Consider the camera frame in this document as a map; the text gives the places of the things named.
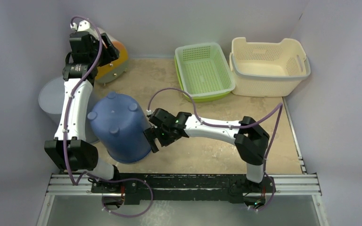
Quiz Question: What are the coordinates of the blue plastic bucket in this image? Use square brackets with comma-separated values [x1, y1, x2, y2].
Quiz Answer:
[87, 91, 151, 163]

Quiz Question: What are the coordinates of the grey plastic bucket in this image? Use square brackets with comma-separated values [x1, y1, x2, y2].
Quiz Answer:
[38, 77, 100, 144]

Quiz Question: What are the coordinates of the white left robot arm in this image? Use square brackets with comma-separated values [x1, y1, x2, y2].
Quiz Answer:
[44, 31, 122, 193]

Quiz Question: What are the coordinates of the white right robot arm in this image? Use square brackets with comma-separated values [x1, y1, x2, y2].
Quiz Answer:
[144, 108, 270, 192]

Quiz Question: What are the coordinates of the round drawer box orange yellow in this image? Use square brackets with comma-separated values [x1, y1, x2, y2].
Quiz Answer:
[95, 28, 129, 84]

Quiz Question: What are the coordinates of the green and white tray basket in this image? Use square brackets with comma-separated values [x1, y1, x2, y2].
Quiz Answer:
[174, 42, 236, 103]

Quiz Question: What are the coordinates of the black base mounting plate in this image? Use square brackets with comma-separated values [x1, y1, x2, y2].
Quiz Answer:
[88, 173, 276, 211]

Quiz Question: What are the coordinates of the cream perforated basket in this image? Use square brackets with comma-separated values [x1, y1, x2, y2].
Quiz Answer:
[229, 37, 311, 97]

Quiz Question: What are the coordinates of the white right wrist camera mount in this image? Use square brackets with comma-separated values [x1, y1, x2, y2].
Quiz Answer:
[146, 109, 155, 118]

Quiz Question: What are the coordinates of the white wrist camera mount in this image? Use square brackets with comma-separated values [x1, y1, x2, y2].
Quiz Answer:
[70, 20, 99, 40]
[146, 109, 155, 118]

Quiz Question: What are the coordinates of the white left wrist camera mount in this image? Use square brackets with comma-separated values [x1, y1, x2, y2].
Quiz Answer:
[70, 20, 99, 40]

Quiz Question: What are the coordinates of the aluminium rail frame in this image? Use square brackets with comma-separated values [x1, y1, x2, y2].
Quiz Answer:
[35, 93, 330, 226]

